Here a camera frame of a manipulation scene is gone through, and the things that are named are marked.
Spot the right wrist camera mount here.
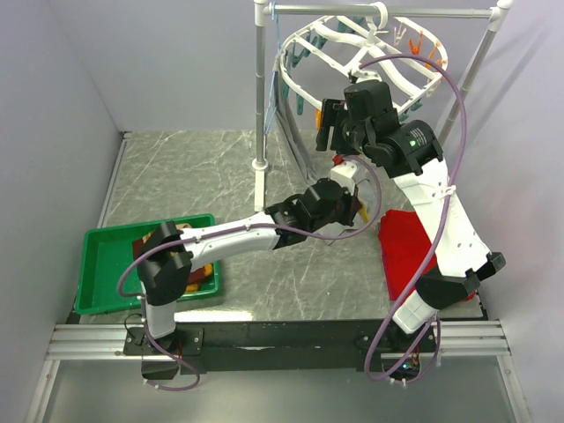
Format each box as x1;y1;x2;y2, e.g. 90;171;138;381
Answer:
348;69;382;84

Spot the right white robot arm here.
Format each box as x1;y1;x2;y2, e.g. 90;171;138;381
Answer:
316;79;506;352

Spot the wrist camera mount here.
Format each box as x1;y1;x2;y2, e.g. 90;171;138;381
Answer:
348;69;382;84
330;155;357;194

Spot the red folded cloth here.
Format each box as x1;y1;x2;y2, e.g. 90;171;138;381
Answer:
378;210;475;308

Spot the green plastic tray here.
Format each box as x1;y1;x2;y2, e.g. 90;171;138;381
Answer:
74;213;221;315

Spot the white clothes rack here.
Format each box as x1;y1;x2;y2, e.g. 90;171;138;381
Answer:
252;1;513;212

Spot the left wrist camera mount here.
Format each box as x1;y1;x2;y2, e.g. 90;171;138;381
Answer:
330;155;357;194

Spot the black base beam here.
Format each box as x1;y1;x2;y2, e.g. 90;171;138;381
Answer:
122;320;437;380

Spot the white clip sock hanger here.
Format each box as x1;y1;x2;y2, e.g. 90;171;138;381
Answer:
280;16;449;122

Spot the grey tank top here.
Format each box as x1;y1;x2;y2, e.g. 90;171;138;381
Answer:
275;55;318;185

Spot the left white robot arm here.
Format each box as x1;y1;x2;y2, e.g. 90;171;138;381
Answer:
119;178;361;354

